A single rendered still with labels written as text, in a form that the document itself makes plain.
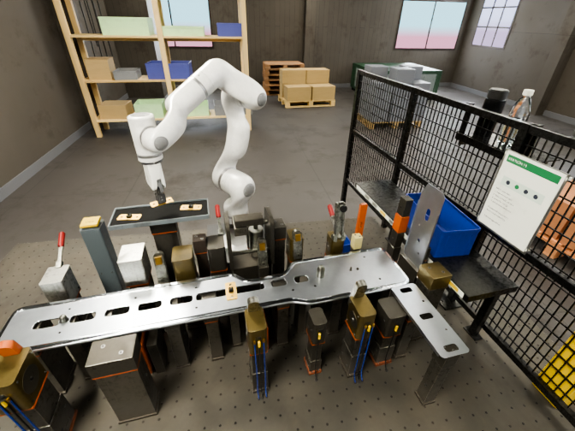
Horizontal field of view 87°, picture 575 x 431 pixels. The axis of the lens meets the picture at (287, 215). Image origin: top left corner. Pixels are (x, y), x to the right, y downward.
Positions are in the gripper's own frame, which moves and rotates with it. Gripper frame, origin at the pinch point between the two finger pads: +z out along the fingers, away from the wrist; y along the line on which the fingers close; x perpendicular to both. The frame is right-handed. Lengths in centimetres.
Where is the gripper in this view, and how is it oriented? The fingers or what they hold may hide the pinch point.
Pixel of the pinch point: (160, 197)
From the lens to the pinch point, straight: 129.0
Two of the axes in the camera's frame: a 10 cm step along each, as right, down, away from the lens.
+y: 5.8, 4.5, -6.8
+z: -0.1, 8.4, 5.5
